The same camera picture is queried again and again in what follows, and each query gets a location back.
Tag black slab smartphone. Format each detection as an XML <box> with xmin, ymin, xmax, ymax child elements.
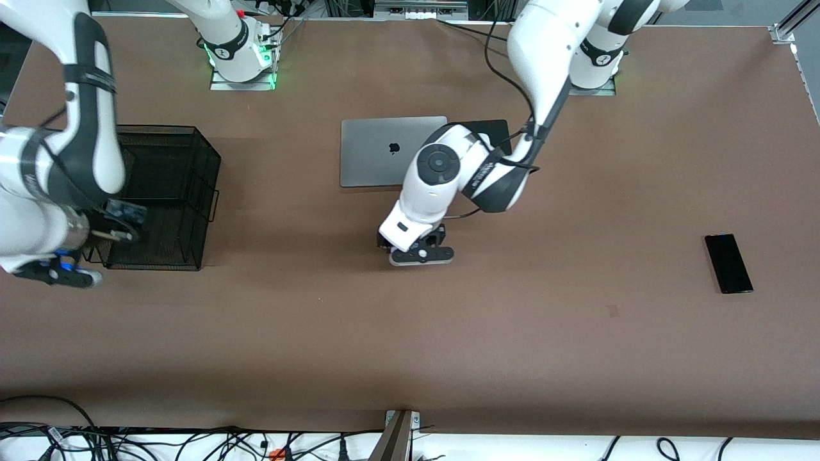
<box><xmin>704</xmin><ymin>234</ymin><xmax>755</xmax><ymax>295</ymax></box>

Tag metal equipment rack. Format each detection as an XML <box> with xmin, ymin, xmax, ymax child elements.
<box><xmin>324</xmin><ymin>0</ymin><xmax>507</xmax><ymax>21</ymax></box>

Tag black mouse pad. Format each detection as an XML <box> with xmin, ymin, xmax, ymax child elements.
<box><xmin>458</xmin><ymin>119</ymin><xmax>513</xmax><ymax>156</ymax></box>

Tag black cable on table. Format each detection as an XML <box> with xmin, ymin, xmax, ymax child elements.
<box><xmin>438</xmin><ymin>18</ymin><xmax>513</xmax><ymax>43</ymax></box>

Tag aluminium frame corner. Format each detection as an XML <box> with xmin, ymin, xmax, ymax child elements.
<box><xmin>771</xmin><ymin>0</ymin><xmax>820</xmax><ymax>44</ymax></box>

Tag black arched floor cable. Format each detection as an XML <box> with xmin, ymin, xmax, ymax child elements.
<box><xmin>0</xmin><ymin>394</ymin><xmax>98</xmax><ymax>436</ymax></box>

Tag black power plug cable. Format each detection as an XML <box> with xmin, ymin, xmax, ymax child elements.
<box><xmin>282</xmin><ymin>429</ymin><xmax>388</xmax><ymax>461</ymax></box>

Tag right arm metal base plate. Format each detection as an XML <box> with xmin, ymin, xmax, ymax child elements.
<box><xmin>210</xmin><ymin>63</ymin><xmax>277</xmax><ymax>92</ymax></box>

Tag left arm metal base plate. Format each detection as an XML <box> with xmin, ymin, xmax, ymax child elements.
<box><xmin>567</xmin><ymin>77</ymin><xmax>617</xmax><ymax>97</ymax></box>

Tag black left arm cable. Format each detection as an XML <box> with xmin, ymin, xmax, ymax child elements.
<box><xmin>448</xmin><ymin>0</ymin><xmax>542</xmax><ymax>222</ymax></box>

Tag black wire mesh basket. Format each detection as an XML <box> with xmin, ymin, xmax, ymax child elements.
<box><xmin>77</xmin><ymin>125</ymin><xmax>222</xmax><ymax>272</ymax></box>

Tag silver closed laptop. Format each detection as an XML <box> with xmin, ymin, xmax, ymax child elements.
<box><xmin>340</xmin><ymin>116</ymin><xmax>449</xmax><ymax>188</ymax></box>

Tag aluminium profile post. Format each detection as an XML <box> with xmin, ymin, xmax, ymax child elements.
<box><xmin>372</xmin><ymin>410</ymin><xmax>422</xmax><ymax>461</ymax></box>

